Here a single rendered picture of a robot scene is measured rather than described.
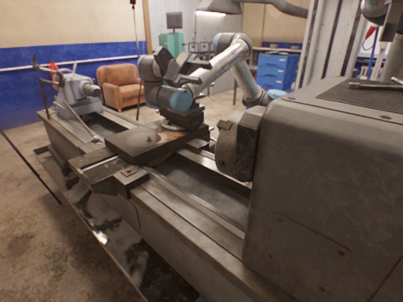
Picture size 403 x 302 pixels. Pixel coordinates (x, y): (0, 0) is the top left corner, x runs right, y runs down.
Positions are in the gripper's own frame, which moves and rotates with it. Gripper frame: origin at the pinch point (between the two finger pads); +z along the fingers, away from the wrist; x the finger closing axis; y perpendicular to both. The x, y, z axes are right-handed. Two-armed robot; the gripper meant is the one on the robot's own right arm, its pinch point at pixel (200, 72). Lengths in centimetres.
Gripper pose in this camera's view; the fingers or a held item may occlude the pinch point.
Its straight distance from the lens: 78.0
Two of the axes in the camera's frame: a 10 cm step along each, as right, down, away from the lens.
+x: -5.1, 8.4, -1.7
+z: 7.3, 3.2, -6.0
